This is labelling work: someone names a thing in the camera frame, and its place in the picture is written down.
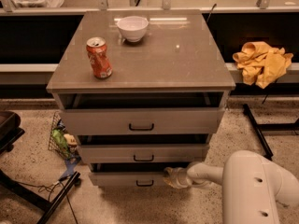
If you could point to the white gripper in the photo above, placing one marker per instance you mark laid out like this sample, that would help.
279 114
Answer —
179 176

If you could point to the grey drawer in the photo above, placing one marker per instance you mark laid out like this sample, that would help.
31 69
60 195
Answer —
142 121
139 174
142 153

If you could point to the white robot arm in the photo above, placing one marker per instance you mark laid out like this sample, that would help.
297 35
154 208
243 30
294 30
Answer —
253 187

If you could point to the grey drawer cabinet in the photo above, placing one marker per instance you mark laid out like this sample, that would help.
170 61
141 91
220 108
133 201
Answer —
177 64

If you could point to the blue tape strip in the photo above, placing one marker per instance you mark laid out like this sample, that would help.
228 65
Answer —
70 166

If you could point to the black stand leg right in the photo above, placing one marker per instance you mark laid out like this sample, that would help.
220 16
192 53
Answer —
259 128

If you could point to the yellow cloth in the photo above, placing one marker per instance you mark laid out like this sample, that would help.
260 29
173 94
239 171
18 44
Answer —
262 64

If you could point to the orange soda can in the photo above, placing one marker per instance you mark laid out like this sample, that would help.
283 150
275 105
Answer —
97 53

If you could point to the white bowl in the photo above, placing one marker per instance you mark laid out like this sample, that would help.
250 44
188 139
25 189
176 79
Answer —
132 28

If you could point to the black chair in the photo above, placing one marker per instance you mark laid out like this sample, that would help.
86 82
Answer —
10 130

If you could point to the wire basket with items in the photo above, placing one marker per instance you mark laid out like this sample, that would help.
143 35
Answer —
58 142

